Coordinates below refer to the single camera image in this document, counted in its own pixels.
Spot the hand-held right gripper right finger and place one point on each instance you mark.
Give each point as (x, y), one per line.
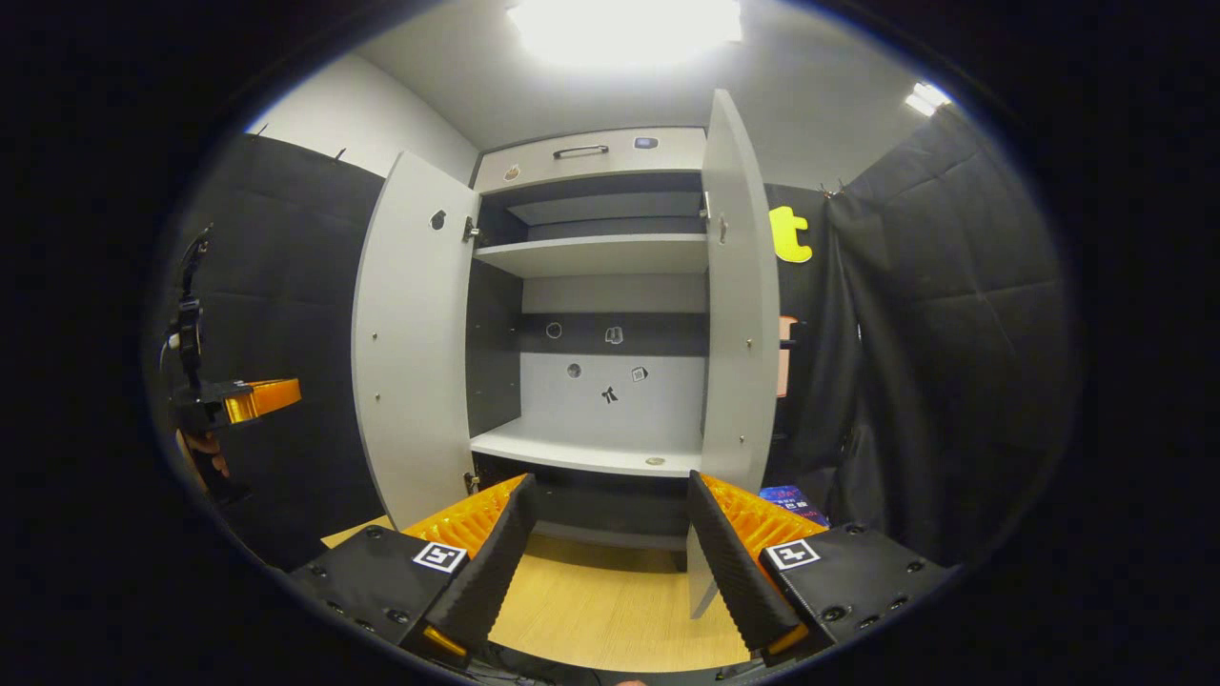
(729, 572)

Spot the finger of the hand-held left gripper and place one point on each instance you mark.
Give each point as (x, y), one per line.
(262, 398)

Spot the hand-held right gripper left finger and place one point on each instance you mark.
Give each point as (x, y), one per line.
(496, 562)

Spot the grey shoe cabinet door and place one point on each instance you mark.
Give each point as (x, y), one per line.
(739, 286)
(410, 333)

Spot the grey double-door shoe cabinet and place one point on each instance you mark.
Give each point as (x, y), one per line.
(667, 162)

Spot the white cabinet shelf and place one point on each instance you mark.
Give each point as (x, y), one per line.
(591, 255)
(572, 448)

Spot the blue book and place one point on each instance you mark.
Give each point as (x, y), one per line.
(786, 500)

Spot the black backdrop cloth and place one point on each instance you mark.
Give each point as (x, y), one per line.
(953, 333)

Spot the small ceiling light panel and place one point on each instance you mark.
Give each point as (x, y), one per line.
(926, 98)

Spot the large ceiling light panel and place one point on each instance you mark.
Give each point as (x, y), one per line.
(624, 29)

